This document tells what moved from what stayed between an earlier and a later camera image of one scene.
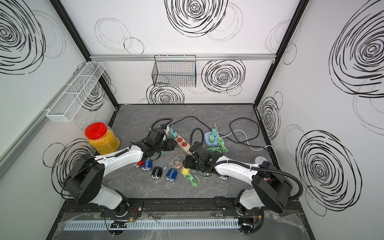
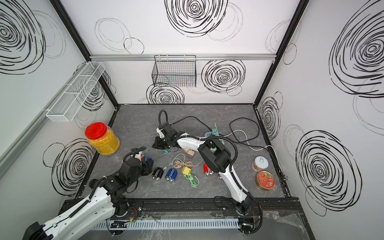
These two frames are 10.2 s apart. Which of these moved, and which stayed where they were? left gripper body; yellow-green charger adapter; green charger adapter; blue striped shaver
Moved: left gripper body
Stayed: blue striped shaver; yellow-green charger adapter; green charger adapter
